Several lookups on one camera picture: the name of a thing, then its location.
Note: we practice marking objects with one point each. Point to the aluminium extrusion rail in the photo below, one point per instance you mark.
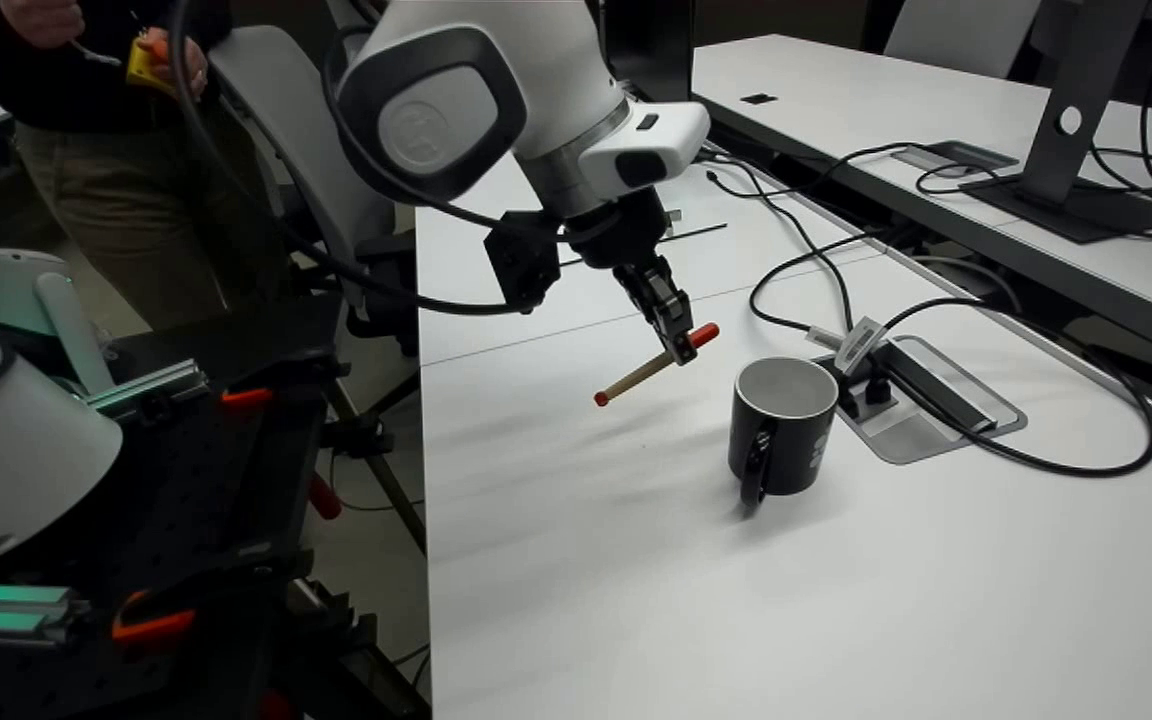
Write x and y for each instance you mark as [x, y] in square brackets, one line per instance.
[142, 385]
[3, 608]

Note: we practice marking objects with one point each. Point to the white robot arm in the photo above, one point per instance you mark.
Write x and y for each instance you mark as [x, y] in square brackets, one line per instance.
[537, 65]

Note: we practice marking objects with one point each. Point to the person's right hand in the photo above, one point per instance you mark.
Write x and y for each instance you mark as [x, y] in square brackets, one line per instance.
[42, 20]

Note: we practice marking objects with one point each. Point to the flat black device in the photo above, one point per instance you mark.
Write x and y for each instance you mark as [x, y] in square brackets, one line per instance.
[971, 159]

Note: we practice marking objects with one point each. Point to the white plug adapter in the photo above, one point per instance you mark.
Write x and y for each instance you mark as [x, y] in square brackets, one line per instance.
[858, 345]

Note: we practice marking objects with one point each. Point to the black mug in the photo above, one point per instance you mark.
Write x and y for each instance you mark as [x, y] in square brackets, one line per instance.
[781, 444]

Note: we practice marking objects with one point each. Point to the tan marker with red cap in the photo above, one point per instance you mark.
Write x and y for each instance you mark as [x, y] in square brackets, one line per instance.
[643, 369]

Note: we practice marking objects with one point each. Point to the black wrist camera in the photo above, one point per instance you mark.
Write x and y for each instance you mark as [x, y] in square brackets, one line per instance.
[520, 261]

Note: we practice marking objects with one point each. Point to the person in khaki trousers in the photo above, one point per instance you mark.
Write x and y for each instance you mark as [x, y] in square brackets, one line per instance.
[111, 203]

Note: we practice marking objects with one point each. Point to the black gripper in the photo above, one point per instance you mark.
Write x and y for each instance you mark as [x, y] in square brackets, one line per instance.
[621, 235]

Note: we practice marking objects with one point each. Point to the grey monitor stand with hole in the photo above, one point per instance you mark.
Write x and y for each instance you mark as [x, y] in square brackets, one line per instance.
[1081, 65]

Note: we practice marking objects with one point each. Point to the grey office chair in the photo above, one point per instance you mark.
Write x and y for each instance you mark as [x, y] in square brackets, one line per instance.
[299, 120]

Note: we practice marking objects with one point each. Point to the small flat black item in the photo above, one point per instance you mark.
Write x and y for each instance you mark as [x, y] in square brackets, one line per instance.
[756, 97]

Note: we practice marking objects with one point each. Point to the orange clamp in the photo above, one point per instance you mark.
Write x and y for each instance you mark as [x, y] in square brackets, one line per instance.
[151, 626]

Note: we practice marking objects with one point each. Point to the person's left hand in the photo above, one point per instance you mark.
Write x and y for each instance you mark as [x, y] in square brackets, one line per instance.
[188, 65]

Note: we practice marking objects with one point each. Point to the white chair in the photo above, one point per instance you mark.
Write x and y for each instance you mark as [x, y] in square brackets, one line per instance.
[963, 34]

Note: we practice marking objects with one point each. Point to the black robot mounting cart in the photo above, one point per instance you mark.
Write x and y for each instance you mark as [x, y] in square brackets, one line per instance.
[200, 506]

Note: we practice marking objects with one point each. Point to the grey table outlet box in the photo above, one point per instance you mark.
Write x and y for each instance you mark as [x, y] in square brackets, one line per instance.
[931, 403]

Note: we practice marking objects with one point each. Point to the yellow and orange object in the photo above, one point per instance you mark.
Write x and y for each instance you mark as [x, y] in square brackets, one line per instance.
[147, 57]

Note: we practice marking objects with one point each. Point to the black computer monitor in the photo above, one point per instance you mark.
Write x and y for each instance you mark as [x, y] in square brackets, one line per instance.
[657, 44]

